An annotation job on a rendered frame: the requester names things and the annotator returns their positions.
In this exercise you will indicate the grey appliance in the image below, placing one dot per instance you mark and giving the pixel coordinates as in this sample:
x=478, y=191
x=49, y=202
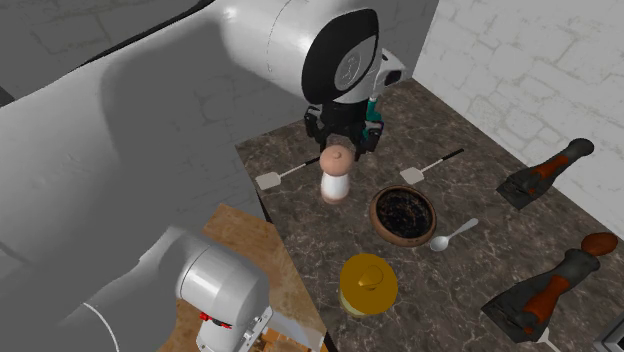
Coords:
x=613, y=339

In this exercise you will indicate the teal slender object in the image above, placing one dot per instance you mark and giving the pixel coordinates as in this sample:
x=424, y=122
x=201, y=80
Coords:
x=374, y=109

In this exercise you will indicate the white mill with tan top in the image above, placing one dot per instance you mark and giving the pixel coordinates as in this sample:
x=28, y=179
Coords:
x=335, y=180

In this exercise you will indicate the silver spoon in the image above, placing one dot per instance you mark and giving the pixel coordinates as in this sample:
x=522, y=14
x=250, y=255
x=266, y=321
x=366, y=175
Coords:
x=440, y=242

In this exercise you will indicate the white utensil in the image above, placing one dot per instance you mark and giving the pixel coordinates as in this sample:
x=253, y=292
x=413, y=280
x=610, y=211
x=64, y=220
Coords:
x=545, y=340

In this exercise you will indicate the yellow lidded jar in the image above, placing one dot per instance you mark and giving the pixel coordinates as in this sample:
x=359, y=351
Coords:
x=369, y=285

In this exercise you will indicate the dark scraper with red grip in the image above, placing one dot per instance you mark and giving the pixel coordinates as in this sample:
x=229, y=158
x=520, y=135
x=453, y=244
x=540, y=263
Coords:
x=531, y=183
x=541, y=297

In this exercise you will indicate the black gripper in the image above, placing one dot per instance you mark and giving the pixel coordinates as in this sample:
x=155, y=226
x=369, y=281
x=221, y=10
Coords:
x=341, y=119

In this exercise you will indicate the brown bowl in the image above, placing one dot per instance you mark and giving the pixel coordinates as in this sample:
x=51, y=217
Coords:
x=403, y=214

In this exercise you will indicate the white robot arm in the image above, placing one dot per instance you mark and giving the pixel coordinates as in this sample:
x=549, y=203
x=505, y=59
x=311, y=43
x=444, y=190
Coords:
x=122, y=146

